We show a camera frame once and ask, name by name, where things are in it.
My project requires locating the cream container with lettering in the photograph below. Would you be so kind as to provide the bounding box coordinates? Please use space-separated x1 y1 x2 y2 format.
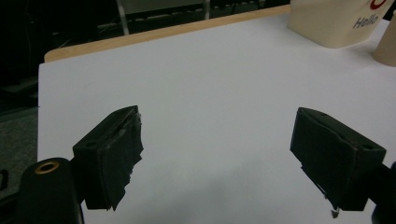
286 0 396 49

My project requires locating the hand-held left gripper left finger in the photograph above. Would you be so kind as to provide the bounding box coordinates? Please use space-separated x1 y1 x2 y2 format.
72 105 145 212

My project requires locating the beige paper cup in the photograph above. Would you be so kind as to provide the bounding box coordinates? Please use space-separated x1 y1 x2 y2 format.
372 9 396 67

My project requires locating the metal stand pole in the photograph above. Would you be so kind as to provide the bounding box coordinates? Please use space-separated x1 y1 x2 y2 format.
115 0 131 36
202 0 211 21

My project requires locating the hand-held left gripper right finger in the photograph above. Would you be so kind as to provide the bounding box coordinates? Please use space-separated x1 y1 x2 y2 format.
290 106 388 218

